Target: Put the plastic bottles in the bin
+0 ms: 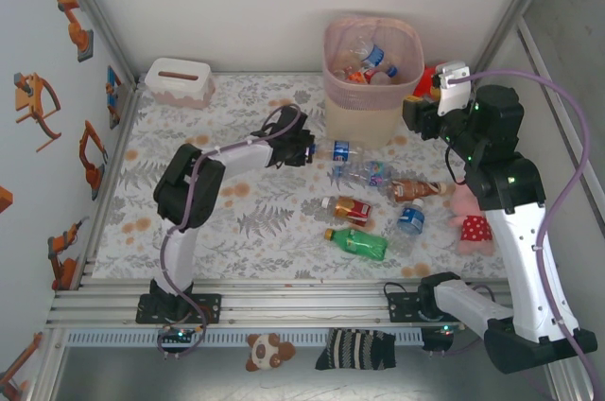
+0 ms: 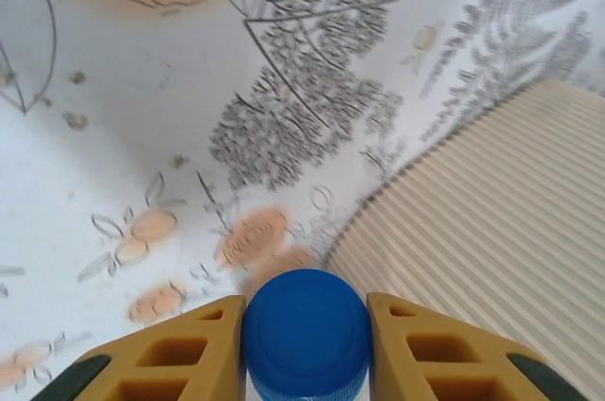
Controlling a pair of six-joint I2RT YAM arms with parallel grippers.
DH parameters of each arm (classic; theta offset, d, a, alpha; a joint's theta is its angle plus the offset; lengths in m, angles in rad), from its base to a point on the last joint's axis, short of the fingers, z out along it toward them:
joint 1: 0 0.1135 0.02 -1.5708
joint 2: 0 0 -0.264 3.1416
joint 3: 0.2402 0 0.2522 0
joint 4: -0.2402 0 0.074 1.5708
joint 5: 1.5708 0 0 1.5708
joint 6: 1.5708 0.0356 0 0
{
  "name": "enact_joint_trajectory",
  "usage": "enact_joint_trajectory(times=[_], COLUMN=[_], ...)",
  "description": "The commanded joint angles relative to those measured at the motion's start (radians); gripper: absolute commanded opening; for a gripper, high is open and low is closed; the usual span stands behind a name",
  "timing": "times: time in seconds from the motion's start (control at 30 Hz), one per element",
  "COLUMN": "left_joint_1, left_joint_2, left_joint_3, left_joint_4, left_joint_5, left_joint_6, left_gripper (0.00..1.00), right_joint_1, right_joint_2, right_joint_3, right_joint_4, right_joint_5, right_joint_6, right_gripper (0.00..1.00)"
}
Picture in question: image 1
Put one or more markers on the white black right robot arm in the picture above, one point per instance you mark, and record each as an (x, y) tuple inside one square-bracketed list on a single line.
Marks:
[(534, 278)]

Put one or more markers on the blue orange machine wall sticker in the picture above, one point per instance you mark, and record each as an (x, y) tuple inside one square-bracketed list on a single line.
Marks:
[(113, 93)]

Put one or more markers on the green bottle yellow cap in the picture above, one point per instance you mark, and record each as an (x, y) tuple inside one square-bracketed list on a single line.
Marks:
[(359, 242)]

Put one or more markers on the brown coffee bottle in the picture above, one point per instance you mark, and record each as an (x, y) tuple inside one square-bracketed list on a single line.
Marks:
[(411, 189)]

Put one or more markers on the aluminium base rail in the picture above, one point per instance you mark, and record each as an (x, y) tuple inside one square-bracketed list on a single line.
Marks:
[(307, 306)]

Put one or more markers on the brown white panda plush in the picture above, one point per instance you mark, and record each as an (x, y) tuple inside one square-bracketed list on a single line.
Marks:
[(264, 351)]

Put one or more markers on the orange wall sticker piece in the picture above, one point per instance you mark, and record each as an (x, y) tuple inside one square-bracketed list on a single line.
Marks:
[(5, 200)]

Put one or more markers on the black white striped sock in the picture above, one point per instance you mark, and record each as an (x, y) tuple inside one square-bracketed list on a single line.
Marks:
[(354, 349)]

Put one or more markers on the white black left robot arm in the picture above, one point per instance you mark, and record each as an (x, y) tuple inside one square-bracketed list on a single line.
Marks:
[(246, 155)]

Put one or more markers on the small circuit board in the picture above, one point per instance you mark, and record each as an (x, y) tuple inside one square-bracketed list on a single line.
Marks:
[(177, 336), (437, 342)]

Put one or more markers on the clear bottle orange label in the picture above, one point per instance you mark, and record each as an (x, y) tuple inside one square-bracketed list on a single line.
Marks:
[(357, 74)]

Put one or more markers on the clear bottle blue cap label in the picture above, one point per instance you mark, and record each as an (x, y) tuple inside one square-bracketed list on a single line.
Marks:
[(375, 56)]

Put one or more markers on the white-capped bottle blue label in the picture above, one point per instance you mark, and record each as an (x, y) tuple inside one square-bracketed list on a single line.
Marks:
[(409, 219)]

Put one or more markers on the aluminium side rail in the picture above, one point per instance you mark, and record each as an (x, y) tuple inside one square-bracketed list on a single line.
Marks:
[(113, 164)]

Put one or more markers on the pink plush toy red dress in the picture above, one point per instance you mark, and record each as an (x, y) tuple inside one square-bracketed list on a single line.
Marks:
[(472, 231)]

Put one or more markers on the white pink tissue box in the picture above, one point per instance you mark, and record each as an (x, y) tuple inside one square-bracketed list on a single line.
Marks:
[(177, 89)]

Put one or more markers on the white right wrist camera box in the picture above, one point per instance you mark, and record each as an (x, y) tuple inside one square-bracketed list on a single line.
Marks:
[(454, 89)]

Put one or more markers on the clear bottle purple teal label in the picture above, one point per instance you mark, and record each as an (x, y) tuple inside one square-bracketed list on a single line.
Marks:
[(373, 173)]

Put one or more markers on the orange claw wall sticker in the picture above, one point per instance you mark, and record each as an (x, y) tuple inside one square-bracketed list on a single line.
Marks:
[(28, 100)]

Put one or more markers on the beige bin with pink liner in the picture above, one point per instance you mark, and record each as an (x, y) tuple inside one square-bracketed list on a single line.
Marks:
[(359, 122)]

